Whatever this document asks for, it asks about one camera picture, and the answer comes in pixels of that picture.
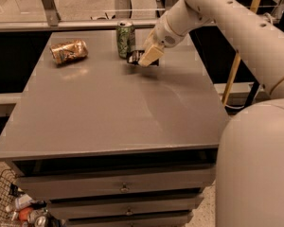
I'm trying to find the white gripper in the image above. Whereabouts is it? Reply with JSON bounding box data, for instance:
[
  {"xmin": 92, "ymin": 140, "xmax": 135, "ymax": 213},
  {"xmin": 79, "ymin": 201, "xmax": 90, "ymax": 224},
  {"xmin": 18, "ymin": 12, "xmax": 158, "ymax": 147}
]
[{"xmin": 138, "ymin": 12, "xmax": 186, "ymax": 67}]

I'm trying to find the black rxbar chocolate wrapper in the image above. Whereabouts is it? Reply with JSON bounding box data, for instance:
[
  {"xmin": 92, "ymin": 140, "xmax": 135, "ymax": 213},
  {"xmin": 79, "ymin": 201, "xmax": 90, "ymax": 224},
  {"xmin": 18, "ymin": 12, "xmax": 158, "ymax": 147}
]
[{"xmin": 126, "ymin": 49, "xmax": 160, "ymax": 67}]

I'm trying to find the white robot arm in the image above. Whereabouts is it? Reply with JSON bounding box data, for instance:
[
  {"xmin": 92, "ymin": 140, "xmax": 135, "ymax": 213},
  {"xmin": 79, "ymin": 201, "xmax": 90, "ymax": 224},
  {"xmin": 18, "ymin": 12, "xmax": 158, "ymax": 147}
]
[{"xmin": 139, "ymin": 0, "xmax": 284, "ymax": 227}]

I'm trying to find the green soda can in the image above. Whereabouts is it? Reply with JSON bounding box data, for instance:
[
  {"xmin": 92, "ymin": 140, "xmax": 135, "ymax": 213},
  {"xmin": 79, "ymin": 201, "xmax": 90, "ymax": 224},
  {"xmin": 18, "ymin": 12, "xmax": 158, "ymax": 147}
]
[{"xmin": 116, "ymin": 20, "xmax": 135, "ymax": 59}]

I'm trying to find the crushed orange soda can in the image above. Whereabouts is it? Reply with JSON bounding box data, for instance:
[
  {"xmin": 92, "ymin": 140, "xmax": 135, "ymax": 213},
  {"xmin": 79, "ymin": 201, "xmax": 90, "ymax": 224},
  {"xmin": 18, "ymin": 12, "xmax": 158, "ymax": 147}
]
[{"xmin": 49, "ymin": 40, "xmax": 88, "ymax": 65}]

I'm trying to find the grey drawer cabinet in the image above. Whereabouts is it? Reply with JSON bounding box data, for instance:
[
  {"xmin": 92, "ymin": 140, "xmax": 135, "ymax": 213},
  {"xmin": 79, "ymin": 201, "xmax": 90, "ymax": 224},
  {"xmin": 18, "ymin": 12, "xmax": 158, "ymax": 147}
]
[{"xmin": 0, "ymin": 27, "xmax": 231, "ymax": 227}]

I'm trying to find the top grey drawer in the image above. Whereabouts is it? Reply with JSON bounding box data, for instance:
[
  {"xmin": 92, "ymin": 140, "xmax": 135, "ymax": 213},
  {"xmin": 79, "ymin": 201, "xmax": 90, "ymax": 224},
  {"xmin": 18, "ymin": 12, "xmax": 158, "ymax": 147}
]
[{"xmin": 16, "ymin": 165, "xmax": 215, "ymax": 201}]

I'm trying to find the grey drawer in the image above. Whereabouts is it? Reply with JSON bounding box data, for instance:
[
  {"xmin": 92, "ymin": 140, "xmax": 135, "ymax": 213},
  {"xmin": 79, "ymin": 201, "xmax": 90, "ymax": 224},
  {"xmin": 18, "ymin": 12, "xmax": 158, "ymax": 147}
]
[
  {"xmin": 16, "ymin": 165, "xmax": 215, "ymax": 201},
  {"xmin": 66, "ymin": 211, "xmax": 192, "ymax": 227},
  {"xmin": 48, "ymin": 192, "xmax": 204, "ymax": 219}
]

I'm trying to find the bottom grey drawer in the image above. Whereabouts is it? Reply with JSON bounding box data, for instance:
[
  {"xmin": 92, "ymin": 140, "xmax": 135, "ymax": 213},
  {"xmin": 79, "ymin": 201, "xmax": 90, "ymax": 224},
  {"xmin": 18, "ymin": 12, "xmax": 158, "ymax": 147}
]
[{"xmin": 66, "ymin": 211, "xmax": 192, "ymax": 227}]

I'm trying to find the middle grey drawer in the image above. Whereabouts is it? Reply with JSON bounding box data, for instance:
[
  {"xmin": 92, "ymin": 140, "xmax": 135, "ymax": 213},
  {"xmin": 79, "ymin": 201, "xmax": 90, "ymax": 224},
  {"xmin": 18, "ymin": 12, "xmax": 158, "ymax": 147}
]
[{"xmin": 48, "ymin": 192, "xmax": 204, "ymax": 219}]

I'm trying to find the white bottle in basket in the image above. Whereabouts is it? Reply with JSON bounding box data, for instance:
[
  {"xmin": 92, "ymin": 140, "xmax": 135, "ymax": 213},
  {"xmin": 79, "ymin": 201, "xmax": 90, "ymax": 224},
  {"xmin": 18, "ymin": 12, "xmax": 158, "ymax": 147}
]
[{"xmin": 6, "ymin": 194, "xmax": 34, "ymax": 213}]

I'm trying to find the orange item in basket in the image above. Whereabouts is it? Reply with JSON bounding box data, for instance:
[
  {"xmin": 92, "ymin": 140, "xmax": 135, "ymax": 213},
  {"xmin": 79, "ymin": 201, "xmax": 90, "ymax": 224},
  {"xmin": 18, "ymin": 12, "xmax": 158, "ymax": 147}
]
[{"xmin": 19, "ymin": 207, "xmax": 33, "ymax": 221}]

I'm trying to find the metal railing frame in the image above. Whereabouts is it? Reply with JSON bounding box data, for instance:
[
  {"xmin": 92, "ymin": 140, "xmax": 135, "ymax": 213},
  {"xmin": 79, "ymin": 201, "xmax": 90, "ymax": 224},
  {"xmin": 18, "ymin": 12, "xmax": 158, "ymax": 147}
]
[{"xmin": 0, "ymin": 0, "xmax": 284, "ymax": 34}]

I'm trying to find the wooden easel frame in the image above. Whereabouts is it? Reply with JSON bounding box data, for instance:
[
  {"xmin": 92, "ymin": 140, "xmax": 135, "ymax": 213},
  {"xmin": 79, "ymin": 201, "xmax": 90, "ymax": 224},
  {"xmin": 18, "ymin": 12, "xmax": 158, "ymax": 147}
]
[{"xmin": 222, "ymin": 0, "xmax": 261, "ymax": 105}]

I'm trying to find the black wire basket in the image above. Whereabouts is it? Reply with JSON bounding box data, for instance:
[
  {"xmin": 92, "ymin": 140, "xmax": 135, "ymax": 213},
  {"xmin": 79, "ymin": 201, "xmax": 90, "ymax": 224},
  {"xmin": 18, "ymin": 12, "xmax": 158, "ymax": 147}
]
[{"xmin": 0, "ymin": 169, "xmax": 51, "ymax": 227}]

